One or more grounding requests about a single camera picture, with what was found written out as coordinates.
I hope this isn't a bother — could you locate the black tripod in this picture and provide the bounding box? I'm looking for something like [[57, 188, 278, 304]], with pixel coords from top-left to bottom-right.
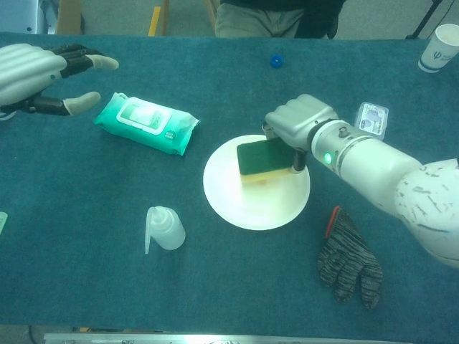
[[404, 0, 445, 40]]

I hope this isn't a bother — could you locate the green wet wipes pack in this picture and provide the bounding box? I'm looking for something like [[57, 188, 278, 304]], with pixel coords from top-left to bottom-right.
[[93, 92, 201, 157]]

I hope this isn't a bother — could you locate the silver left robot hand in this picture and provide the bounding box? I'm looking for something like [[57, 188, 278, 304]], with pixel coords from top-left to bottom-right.
[[0, 43, 120, 118]]

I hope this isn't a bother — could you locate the white paper cup blue logo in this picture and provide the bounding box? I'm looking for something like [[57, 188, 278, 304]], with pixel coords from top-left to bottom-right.
[[417, 24, 459, 74]]

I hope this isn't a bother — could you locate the white round plate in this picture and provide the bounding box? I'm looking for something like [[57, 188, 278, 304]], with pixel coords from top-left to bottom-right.
[[203, 134, 311, 231]]

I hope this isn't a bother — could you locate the green yellow sponge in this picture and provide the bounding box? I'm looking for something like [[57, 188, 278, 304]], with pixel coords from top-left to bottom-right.
[[236, 138, 298, 186]]

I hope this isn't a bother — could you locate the grey black knit glove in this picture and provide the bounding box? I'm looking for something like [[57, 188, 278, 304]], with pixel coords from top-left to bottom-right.
[[316, 205, 384, 310]]

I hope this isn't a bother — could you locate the person in dark jacket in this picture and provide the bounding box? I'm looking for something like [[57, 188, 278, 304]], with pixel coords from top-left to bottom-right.
[[214, 0, 347, 39]]

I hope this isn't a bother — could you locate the silver metal frame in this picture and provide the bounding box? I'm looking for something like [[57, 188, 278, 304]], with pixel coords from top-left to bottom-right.
[[0, 0, 58, 35]]

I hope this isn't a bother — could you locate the aluminium rail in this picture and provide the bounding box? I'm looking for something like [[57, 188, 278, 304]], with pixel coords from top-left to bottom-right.
[[43, 332, 413, 344]]

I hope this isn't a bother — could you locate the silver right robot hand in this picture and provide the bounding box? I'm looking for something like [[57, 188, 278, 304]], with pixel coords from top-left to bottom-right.
[[261, 93, 340, 175]]

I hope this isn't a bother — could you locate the teal table cloth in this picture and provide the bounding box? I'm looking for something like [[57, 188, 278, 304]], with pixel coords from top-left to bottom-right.
[[0, 31, 459, 340]]

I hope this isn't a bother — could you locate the translucent plastic squeeze bottle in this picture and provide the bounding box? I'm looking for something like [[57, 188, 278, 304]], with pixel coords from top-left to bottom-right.
[[144, 206, 186, 255]]

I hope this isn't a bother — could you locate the small clear plastic box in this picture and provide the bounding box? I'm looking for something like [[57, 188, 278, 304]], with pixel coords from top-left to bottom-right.
[[354, 101, 391, 141]]

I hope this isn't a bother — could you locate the yellow wooden strip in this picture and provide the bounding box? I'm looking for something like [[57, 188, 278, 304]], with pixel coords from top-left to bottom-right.
[[148, 0, 169, 37]]

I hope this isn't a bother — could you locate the brown cardboard box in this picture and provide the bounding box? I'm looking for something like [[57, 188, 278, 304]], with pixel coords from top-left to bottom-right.
[[55, 0, 85, 36]]

